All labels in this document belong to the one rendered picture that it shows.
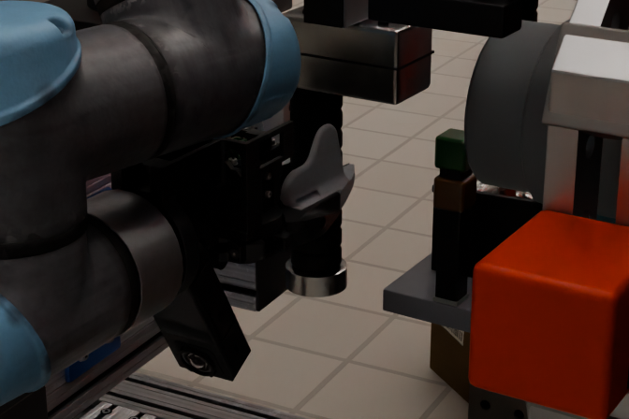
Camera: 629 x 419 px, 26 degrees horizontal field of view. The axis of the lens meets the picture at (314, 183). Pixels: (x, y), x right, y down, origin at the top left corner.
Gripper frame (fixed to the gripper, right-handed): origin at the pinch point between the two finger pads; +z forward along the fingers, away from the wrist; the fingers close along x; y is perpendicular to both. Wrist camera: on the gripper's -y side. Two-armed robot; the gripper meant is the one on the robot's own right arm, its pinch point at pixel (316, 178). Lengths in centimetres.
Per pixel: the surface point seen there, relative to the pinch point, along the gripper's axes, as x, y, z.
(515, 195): 13, -27, 69
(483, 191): 17, -27, 69
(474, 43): 136, -84, 329
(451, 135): 17, -17, 59
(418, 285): 22, -38, 61
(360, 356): 60, -83, 116
